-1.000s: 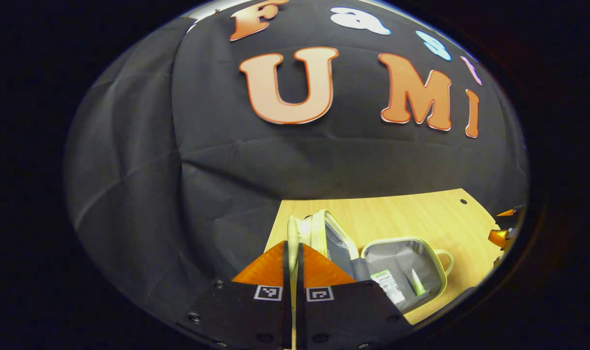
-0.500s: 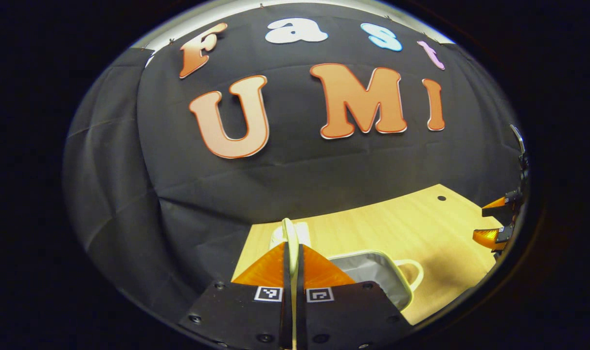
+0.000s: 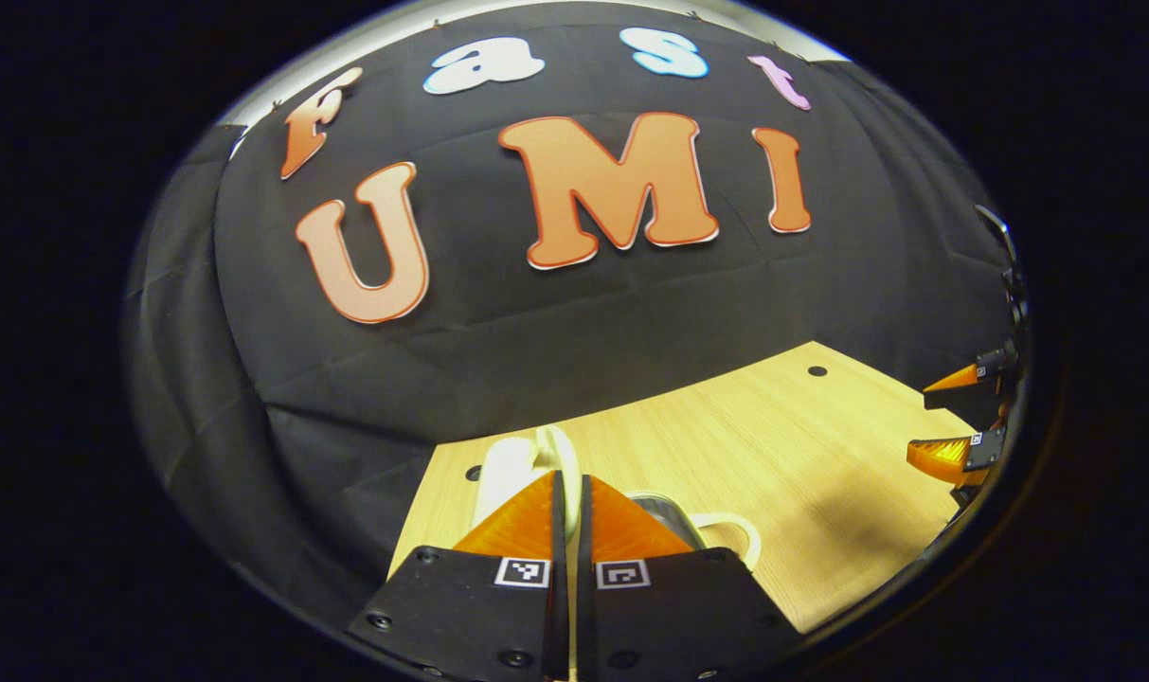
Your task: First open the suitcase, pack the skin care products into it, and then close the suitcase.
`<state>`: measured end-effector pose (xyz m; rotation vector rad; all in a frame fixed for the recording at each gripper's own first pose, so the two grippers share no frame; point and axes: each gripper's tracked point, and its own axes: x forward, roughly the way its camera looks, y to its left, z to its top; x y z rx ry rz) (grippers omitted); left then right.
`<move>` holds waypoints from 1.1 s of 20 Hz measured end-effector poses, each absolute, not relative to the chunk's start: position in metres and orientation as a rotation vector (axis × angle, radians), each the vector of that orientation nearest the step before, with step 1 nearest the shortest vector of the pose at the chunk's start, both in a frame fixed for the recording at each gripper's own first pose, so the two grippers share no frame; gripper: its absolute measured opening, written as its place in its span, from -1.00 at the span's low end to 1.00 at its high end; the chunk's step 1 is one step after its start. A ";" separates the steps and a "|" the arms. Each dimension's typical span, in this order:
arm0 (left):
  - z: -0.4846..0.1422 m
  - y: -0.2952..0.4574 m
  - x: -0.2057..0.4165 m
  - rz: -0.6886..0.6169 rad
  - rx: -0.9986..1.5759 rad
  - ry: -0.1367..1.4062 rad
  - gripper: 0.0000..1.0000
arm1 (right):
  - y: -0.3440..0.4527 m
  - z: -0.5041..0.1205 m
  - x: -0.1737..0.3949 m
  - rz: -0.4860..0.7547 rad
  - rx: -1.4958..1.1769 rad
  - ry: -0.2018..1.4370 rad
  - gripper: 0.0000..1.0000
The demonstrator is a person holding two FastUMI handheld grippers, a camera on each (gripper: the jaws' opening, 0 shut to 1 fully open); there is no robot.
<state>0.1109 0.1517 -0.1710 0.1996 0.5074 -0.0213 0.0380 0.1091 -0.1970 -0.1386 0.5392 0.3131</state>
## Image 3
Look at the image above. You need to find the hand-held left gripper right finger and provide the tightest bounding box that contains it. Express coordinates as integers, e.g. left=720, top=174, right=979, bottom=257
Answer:
left=577, top=474, right=804, bottom=682

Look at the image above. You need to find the pale yellow suitcase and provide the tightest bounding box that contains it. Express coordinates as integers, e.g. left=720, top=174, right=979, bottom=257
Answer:
left=475, top=424, right=763, bottom=575

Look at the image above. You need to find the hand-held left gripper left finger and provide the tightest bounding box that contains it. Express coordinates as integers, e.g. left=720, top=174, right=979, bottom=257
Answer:
left=347, top=471, right=572, bottom=682

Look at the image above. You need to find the black cable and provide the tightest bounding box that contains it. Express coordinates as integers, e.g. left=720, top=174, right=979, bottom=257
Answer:
left=975, top=204, right=1020, bottom=268

